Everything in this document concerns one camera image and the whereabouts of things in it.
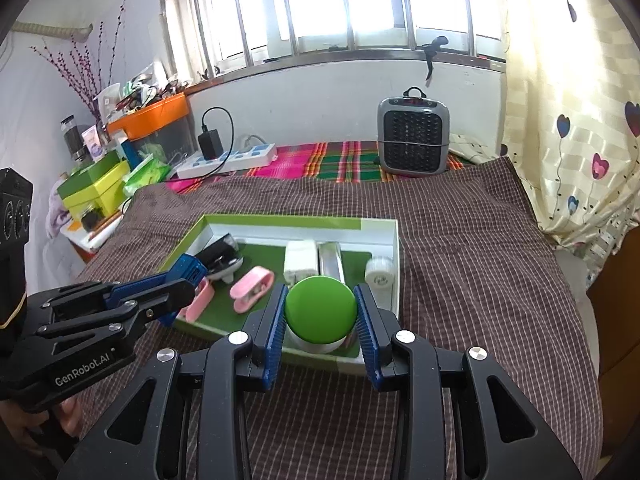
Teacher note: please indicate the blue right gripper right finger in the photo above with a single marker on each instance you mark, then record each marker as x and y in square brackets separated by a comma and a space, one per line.
[375, 328]

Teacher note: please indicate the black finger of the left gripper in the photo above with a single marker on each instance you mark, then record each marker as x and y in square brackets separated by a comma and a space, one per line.
[162, 303]

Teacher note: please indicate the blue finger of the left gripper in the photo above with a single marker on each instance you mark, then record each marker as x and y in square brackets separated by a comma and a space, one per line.
[186, 267]

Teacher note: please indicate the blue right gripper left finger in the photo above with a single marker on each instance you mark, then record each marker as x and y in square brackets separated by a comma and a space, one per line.
[258, 367]

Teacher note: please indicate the pink clip case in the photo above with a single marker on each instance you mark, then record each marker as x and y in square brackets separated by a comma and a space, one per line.
[204, 295]

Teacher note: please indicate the black rectangular device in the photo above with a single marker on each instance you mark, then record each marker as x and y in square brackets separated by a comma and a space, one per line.
[222, 259]

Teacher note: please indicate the pink stapler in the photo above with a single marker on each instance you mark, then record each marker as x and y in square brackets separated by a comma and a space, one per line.
[250, 288]

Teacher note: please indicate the small white cream jar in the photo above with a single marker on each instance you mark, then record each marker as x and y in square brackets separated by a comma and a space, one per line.
[380, 273]

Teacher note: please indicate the green lidded jar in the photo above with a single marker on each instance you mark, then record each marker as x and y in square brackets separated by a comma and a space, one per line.
[320, 314]

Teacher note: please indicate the white power adapter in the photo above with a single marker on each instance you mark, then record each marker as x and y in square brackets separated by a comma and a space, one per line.
[300, 261]

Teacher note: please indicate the person's hand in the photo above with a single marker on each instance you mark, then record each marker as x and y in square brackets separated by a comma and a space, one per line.
[18, 422]

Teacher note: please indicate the green and white box tray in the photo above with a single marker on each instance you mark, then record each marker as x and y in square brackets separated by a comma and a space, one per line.
[350, 250]

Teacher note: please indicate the white power strip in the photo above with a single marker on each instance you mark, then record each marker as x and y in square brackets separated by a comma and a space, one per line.
[196, 165]

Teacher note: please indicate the green tissue pack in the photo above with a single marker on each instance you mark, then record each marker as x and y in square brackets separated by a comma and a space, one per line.
[150, 171]

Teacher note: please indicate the brown checked bedspread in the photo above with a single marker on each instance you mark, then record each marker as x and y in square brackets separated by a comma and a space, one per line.
[474, 271]

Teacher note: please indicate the green yellow gift box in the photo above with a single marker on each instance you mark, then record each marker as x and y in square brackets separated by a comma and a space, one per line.
[99, 186]

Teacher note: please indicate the orange topped fish tank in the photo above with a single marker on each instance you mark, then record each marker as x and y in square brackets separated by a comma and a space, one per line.
[164, 129]

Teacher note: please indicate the dark glass jar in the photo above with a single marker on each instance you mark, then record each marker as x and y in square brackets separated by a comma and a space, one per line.
[73, 140]

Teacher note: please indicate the colourful plaid blanket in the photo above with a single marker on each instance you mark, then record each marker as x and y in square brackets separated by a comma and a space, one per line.
[348, 161]

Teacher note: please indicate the grey space heater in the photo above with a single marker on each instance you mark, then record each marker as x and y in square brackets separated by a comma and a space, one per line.
[413, 134]

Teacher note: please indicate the purple flower branches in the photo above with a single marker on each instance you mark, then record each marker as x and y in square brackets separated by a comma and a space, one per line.
[87, 72]

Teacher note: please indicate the heart patterned curtain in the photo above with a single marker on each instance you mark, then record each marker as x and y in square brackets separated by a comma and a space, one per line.
[571, 124]

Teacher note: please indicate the black charger with cable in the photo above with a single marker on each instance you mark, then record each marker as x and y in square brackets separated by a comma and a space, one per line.
[210, 143]

